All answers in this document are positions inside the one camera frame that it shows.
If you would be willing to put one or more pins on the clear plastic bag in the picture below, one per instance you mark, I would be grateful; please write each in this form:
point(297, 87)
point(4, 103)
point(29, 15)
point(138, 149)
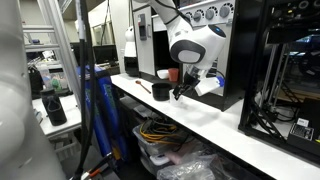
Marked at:
point(190, 168)

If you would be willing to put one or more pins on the white lidded container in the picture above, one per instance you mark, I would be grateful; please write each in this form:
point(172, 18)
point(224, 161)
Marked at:
point(160, 160)

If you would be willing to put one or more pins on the terracotta cup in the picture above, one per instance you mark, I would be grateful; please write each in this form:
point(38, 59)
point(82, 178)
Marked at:
point(173, 75)

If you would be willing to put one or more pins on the pink cloth bundle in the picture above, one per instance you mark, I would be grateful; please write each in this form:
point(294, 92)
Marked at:
point(181, 155)

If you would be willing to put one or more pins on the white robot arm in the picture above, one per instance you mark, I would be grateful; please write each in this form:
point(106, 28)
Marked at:
point(196, 40)

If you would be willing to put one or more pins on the black sleeved bottle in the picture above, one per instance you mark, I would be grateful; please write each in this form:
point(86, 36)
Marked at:
point(53, 106)

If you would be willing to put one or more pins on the black monitor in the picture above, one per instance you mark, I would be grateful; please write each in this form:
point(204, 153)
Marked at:
point(105, 53)

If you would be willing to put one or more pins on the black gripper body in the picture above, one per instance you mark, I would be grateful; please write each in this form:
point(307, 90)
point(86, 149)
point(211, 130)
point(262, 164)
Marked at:
point(195, 78)

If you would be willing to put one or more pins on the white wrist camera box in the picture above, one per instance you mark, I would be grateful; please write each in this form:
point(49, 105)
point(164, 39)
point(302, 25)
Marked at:
point(208, 86)

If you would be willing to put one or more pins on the aluminium frame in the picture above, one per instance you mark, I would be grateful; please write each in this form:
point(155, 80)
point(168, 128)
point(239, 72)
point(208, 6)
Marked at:
point(60, 40)

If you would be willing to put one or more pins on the black 3D printer frame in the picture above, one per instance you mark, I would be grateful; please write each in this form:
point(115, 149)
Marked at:
point(266, 100)

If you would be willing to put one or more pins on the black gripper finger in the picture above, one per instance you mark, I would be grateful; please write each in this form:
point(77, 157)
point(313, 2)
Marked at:
point(178, 93)
point(187, 89)

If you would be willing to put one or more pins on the white bowl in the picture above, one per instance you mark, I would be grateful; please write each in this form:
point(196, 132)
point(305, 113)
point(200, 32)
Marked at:
point(162, 74)

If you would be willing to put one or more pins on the white toy kitchen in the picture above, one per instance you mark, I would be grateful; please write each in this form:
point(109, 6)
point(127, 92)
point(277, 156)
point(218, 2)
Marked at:
point(233, 50)

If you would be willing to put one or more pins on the wooden spoon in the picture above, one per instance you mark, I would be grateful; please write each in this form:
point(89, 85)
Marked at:
point(143, 86)

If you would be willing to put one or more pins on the black cup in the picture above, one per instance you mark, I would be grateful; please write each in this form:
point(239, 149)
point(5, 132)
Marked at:
point(161, 91)

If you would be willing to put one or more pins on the white and black appliance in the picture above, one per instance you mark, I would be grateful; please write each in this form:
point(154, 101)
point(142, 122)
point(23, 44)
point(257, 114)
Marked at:
point(131, 56)

